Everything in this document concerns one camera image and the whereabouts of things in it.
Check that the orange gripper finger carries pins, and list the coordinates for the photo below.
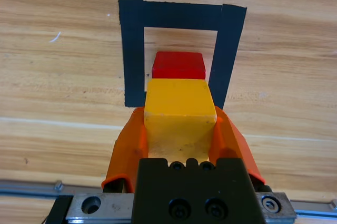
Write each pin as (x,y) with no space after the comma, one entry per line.
(231,139)
(129,145)

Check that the yellow wooden cube block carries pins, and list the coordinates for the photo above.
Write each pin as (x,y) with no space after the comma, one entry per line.
(179,102)

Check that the red wooden cube block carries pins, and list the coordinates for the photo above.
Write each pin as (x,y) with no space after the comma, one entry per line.
(179,66)

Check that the black tape square outline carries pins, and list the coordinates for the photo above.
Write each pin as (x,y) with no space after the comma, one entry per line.
(131,50)

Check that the grey metal table rail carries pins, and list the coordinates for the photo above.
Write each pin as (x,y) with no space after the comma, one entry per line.
(26,188)

